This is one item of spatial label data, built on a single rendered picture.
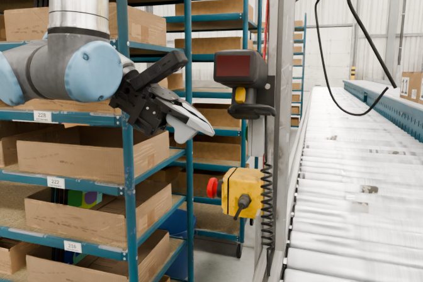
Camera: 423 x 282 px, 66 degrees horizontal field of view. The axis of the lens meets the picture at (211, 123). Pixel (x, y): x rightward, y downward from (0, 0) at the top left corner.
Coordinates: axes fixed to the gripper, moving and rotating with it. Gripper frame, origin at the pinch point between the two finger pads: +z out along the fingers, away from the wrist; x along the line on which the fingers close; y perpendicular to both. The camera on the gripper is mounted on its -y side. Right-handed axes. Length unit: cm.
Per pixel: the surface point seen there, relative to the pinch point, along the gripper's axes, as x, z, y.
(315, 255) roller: 2.9, 27.5, 7.7
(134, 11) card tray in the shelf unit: -30, -42, -7
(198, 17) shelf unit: -108, -54, -12
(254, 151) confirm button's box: 4.1, 9.4, -2.2
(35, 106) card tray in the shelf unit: -22, -54, 33
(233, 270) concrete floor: -98, 33, 91
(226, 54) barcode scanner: 13.0, -0.8, -14.3
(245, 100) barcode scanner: 8.2, 4.0, -9.4
